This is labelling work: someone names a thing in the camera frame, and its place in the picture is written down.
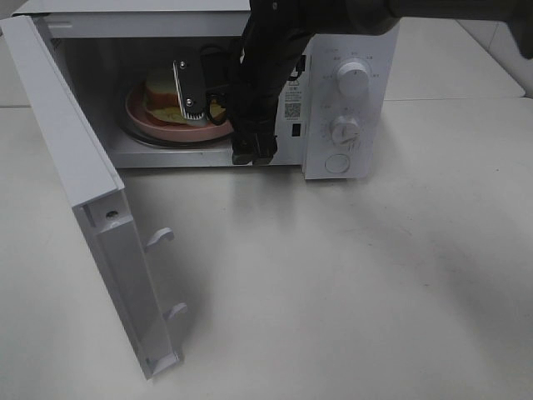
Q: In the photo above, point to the pink round plate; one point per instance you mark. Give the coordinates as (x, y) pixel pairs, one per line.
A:
(174, 133)

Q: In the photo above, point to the upper white power knob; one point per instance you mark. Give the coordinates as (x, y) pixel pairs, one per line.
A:
(353, 78)

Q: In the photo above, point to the round white door button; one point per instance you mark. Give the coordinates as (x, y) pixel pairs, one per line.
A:
(337, 163)

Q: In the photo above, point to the white warning label sticker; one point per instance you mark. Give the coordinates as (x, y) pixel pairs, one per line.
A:
(292, 100)

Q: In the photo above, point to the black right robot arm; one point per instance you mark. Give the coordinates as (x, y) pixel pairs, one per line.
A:
(277, 33)

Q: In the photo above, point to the white microwave door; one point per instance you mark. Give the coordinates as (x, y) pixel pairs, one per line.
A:
(96, 194)

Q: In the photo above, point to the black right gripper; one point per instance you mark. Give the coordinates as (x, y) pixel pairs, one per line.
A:
(254, 89)

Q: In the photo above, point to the glass microwave turntable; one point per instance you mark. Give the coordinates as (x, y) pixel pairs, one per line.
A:
(135, 133)

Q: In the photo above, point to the white microwave oven body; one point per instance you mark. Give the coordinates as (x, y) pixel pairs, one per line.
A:
(106, 48)

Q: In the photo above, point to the white timer knob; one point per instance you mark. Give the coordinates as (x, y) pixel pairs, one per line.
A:
(345, 131)

